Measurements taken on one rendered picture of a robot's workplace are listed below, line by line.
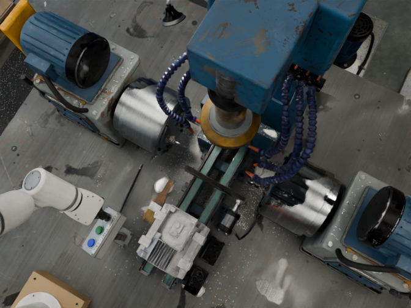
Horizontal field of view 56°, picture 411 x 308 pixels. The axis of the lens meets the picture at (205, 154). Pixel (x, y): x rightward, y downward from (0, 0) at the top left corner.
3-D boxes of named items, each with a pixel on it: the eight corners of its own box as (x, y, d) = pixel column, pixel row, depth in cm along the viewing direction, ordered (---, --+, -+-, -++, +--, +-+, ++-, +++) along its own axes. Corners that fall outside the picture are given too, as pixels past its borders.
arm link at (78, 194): (63, 215, 114) (71, 218, 117) (81, 189, 116) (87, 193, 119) (48, 204, 119) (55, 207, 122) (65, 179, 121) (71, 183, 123)
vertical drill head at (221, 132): (219, 98, 132) (218, 11, 85) (265, 122, 129) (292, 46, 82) (192, 142, 128) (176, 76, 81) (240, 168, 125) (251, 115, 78)
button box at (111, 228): (115, 209, 142) (106, 205, 137) (128, 217, 138) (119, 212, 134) (88, 250, 138) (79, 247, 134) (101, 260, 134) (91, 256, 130)
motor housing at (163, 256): (169, 206, 150) (161, 199, 131) (211, 230, 147) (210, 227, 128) (141, 252, 146) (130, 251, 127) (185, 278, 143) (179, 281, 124)
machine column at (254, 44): (242, 52, 179) (266, -165, 86) (315, 88, 173) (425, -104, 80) (181, 151, 168) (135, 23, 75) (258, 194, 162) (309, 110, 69)
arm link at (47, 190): (51, 214, 117) (76, 204, 114) (16, 200, 106) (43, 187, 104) (52, 190, 121) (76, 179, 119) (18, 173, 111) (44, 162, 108)
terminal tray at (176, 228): (173, 206, 134) (170, 203, 127) (199, 221, 133) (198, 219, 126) (155, 236, 132) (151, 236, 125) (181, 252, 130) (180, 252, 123)
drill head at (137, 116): (128, 77, 165) (112, 47, 141) (201, 117, 159) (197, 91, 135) (95, 126, 160) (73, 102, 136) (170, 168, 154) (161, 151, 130)
